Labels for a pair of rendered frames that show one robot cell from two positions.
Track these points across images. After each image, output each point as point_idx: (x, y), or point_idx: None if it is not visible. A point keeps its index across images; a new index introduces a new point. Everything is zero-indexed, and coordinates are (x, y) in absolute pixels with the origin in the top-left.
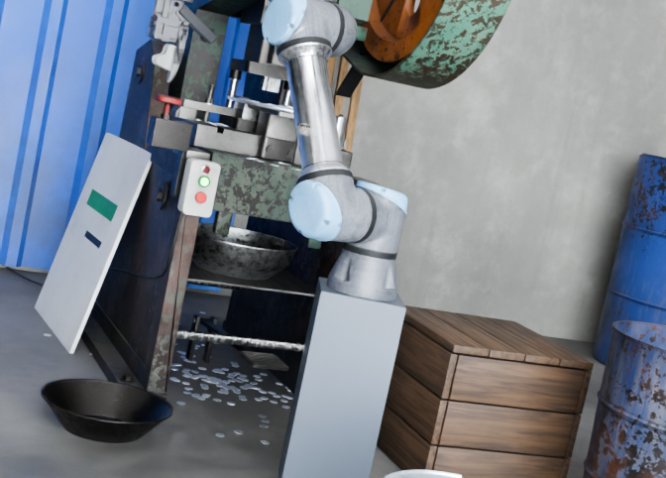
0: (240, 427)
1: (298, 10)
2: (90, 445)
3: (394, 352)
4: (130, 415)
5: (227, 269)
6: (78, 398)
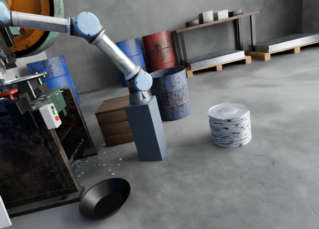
0: (105, 170)
1: (97, 17)
2: (127, 206)
3: (158, 107)
4: (99, 195)
5: None
6: (87, 210)
